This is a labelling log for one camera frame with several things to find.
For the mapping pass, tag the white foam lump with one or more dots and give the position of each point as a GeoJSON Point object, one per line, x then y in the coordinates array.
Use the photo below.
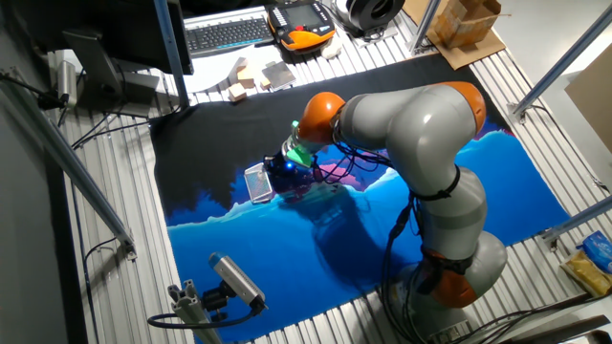
{"type": "Point", "coordinates": [331, 48]}

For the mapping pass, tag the large brown cardboard panel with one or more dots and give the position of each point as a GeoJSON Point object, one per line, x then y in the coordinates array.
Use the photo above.
{"type": "Point", "coordinates": [593, 105]}

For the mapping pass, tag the blue plastic packet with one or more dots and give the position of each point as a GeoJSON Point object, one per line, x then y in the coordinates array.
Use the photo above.
{"type": "Point", "coordinates": [600, 251]}

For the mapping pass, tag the flat brown cardboard sheet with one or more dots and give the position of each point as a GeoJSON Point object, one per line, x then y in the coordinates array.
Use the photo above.
{"type": "Point", "coordinates": [473, 55]}

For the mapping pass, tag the blue black printed cloth mat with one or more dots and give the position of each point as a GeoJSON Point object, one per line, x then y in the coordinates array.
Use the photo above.
{"type": "Point", "coordinates": [287, 248]}

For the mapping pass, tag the black computer keyboard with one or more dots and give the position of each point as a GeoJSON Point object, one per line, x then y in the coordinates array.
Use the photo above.
{"type": "Point", "coordinates": [227, 34]}

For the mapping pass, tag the orange black teach pendant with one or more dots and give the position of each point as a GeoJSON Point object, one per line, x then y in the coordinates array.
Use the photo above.
{"type": "Point", "coordinates": [301, 24]}

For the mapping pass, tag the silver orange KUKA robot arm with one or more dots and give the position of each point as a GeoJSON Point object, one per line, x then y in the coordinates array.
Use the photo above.
{"type": "Point", "coordinates": [430, 134]}

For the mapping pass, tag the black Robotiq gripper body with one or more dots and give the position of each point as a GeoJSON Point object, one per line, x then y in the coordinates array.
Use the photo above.
{"type": "Point", "coordinates": [286, 169]}

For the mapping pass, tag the grey metal plate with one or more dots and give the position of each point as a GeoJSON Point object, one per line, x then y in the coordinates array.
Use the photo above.
{"type": "Point", "coordinates": [278, 75]}

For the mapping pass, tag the black computer monitor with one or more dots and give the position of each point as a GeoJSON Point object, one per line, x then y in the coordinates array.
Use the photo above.
{"type": "Point", "coordinates": [95, 19]}

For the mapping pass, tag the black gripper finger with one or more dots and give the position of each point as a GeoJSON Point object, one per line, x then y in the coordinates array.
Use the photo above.
{"type": "Point", "coordinates": [279, 184]}
{"type": "Point", "coordinates": [268, 163]}

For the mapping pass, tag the yellow plastic packet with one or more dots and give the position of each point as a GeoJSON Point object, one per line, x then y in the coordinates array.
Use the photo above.
{"type": "Point", "coordinates": [585, 274]}

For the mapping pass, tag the small wooden block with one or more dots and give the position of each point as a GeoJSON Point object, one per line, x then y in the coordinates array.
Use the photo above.
{"type": "Point", "coordinates": [266, 83]}

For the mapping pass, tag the black camera ball mount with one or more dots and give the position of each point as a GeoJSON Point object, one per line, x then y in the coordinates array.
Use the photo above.
{"type": "Point", "coordinates": [215, 301]}

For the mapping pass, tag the short aluminium extrusion post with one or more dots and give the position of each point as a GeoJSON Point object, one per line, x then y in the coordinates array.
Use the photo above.
{"type": "Point", "coordinates": [191, 310]}

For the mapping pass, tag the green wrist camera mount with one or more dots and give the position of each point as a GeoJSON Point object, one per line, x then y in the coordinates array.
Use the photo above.
{"type": "Point", "coordinates": [300, 155]}

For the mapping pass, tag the silver camera with blue end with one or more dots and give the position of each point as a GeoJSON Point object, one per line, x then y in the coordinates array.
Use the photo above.
{"type": "Point", "coordinates": [236, 279]}

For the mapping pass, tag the silver metal cylinder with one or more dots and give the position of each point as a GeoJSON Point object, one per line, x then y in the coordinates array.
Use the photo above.
{"type": "Point", "coordinates": [67, 81]}

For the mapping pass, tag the grey monitor stand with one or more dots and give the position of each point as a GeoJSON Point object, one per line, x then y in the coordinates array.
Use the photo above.
{"type": "Point", "coordinates": [102, 71]}

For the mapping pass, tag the wooden cube block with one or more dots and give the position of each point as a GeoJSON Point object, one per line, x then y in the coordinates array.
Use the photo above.
{"type": "Point", "coordinates": [246, 77]}
{"type": "Point", "coordinates": [237, 92]}

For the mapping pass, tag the aluminium frame bar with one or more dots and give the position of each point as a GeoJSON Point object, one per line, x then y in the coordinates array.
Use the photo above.
{"type": "Point", "coordinates": [583, 217]}
{"type": "Point", "coordinates": [564, 59]}
{"type": "Point", "coordinates": [424, 26]}
{"type": "Point", "coordinates": [72, 167]}
{"type": "Point", "coordinates": [169, 48]}

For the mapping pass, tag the brown cardboard box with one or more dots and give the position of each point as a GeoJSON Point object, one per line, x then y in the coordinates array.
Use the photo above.
{"type": "Point", "coordinates": [466, 21]}

